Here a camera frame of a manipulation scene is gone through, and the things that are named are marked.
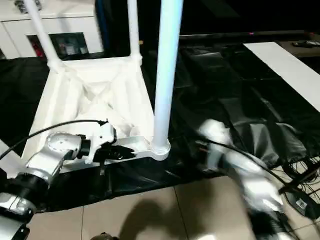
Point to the long black bar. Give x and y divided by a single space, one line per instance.
237 35

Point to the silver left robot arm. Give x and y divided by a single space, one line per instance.
57 147

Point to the black mat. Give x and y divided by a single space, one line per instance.
225 87

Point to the white plastic table top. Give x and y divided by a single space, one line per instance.
62 100

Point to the flat white board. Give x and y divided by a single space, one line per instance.
282 67

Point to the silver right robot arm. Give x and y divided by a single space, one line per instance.
257 180

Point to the white cabinet with glass doors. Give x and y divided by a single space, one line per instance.
75 25

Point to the small black flat device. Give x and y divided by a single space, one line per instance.
305 43

